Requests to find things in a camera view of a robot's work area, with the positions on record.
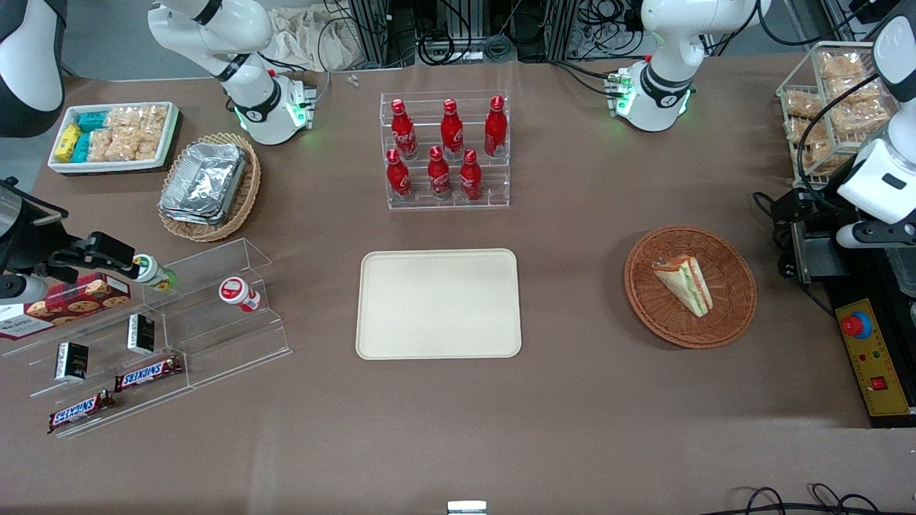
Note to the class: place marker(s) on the triangle sandwich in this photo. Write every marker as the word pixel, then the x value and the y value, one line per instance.
pixel 685 285

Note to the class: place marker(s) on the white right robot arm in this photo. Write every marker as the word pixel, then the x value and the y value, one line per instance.
pixel 254 96

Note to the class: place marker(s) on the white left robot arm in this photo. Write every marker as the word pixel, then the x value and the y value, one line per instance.
pixel 662 79

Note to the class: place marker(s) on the round brown wicker basket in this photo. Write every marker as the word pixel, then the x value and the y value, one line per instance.
pixel 730 300

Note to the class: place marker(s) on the oval tan wicker basket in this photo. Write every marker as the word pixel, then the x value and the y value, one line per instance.
pixel 247 189

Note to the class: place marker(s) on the beige plastic tray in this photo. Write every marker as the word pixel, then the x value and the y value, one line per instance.
pixel 438 304

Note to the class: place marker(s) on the black control machine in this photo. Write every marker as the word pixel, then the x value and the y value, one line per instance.
pixel 851 275

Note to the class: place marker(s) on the red chocolate cookie box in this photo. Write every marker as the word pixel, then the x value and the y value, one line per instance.
pixel 79 297

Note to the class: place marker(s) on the green capped drink bottle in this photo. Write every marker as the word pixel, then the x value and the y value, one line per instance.
pixel 152 272

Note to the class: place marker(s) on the clear plastic container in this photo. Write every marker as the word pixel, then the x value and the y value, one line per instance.
pixel 905 275

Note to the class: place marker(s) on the white rectangular snack bin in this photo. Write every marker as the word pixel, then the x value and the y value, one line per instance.
pixel 114 166

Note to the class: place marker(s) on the red emergency stop button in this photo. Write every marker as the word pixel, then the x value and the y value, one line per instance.
pixel 856 325

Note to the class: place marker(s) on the small black box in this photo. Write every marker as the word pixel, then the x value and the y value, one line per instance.
pixel 141 334
pixel 71 361

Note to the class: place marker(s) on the red tartan shortbread box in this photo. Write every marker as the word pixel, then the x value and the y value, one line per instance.
pixel 25 323

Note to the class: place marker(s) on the teal snack packet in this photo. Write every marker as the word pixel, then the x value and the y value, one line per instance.
pixel 81 148
pixel 93 121

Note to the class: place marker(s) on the clear rice cracker packet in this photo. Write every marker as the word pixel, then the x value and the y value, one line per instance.
pixel 100 145
pixel 136 116
pixel 150 141
pixel 123 145

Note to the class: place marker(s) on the yellow snack packet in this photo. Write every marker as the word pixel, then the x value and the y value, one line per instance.
pixel 67 143

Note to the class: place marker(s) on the aluminium foil container stack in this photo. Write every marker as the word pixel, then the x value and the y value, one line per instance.
pixel 204 182

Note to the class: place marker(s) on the yellow control panel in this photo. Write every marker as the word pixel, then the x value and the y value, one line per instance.
pixel 876 357

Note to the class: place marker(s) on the brown Snickers bar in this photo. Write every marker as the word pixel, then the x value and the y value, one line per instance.
pixel 79 411
pixel 147 373

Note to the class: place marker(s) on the red capped drink bottle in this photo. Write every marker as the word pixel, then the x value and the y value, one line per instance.
pixel 237 293

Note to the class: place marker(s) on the clear acrylic stepped shelf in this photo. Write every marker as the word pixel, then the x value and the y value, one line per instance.
pixel 222 336

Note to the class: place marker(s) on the crumpled white cloth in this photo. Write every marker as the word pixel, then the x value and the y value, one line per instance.
pixel 308 39

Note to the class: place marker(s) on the red cola bottle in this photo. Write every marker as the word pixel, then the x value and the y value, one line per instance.
pixel 403 132
pixel 451 131
pixel 439 175
pixel 398 177
pixel 495 127
pixel 470 177

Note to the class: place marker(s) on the clear acrylic bottle rack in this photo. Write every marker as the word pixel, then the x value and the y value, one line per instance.
pixel 444 202

